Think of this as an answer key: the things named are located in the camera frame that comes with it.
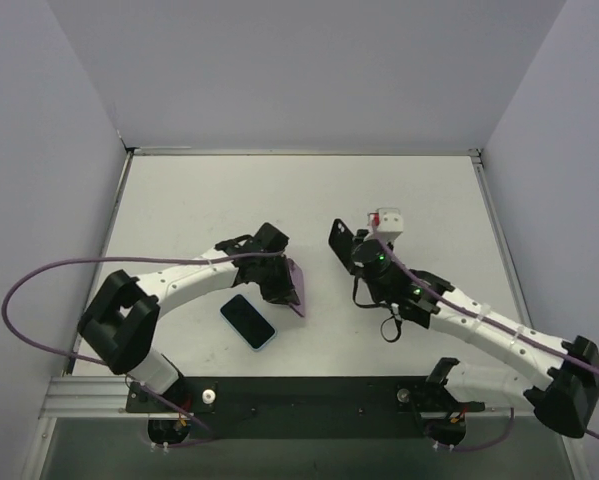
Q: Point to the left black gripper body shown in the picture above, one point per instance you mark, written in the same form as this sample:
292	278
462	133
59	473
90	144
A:
281	280

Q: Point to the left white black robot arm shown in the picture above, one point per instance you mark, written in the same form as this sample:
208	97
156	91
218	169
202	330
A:
120	322

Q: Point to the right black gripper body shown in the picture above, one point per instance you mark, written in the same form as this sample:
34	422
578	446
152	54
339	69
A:
343	243

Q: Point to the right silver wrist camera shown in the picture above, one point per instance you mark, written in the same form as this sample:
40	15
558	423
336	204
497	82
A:
385	224

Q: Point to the black phone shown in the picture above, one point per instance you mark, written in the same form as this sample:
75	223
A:
341	242

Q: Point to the phone in light blue case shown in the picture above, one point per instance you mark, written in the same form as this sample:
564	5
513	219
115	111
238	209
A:
248	322

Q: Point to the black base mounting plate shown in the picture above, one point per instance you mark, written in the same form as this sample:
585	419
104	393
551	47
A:
316	408

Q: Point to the aluminium table frame rail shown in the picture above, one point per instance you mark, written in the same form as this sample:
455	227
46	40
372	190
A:
181	206

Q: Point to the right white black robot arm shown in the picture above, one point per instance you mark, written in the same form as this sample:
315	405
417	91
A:
554	378

